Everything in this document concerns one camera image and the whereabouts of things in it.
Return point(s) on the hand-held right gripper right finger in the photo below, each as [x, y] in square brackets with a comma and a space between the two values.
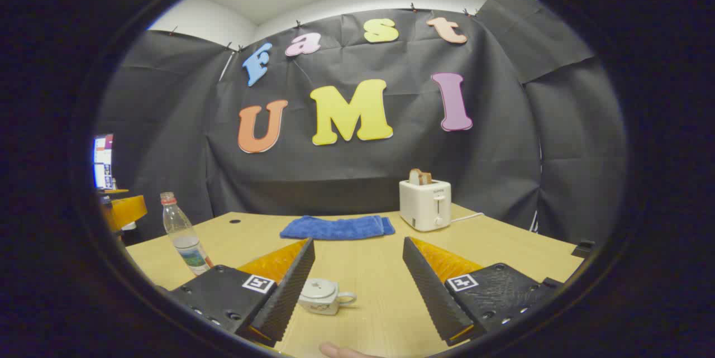
[430, 291]

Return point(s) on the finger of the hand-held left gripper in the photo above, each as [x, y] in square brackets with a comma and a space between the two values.
[125, 211]

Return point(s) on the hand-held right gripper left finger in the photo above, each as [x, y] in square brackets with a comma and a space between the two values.
[290, 291]

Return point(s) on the white teacup lid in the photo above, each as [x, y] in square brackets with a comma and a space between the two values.
[317, 288]

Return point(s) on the white ceramic teacup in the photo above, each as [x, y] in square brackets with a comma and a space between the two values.
[324, 306]

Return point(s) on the clear plastic water bottle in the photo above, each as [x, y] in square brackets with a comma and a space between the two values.
[181, 229]

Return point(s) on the computer monitor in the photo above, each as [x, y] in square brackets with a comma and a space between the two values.
[103, 162]

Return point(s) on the blue folded towel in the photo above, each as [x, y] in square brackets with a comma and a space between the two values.
[335, 228]

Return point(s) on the white toaster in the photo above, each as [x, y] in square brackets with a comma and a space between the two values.
[424, 207]

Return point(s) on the bread slice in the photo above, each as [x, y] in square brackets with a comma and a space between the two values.
[419, 177]

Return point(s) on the small black clamp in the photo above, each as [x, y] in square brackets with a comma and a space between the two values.
[584, 248]

